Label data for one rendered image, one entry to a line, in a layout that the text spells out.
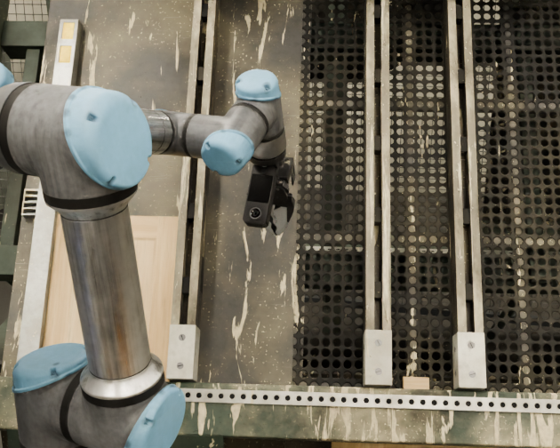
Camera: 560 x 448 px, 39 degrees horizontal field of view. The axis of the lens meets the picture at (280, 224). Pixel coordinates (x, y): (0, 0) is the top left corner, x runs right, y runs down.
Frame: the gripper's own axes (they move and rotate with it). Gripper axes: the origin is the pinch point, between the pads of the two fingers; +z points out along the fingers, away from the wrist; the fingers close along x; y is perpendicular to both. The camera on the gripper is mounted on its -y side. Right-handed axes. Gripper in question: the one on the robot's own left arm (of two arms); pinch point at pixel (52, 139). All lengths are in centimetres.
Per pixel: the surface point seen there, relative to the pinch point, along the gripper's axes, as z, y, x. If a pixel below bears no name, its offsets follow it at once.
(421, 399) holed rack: 6, -64, 86
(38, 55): 17.2, 1.4, -34.6
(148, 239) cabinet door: 10.3, -14.5, 28.9
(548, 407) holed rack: 6, -90, 97
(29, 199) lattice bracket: 11.4, 11.8, 8.5
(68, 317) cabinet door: 10.1, 9.1, 41.6
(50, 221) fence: 8.1, 7.4, 17.3
